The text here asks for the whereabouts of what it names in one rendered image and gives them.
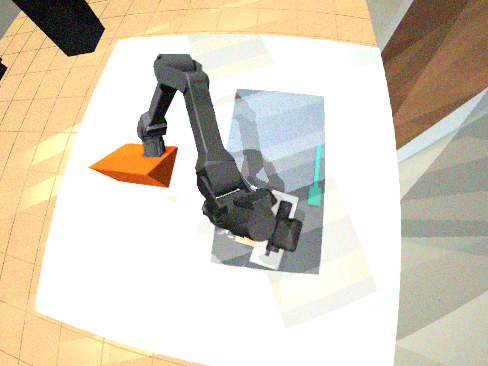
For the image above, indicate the teal trowel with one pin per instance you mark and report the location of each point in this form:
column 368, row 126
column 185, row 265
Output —
column 314, row 191

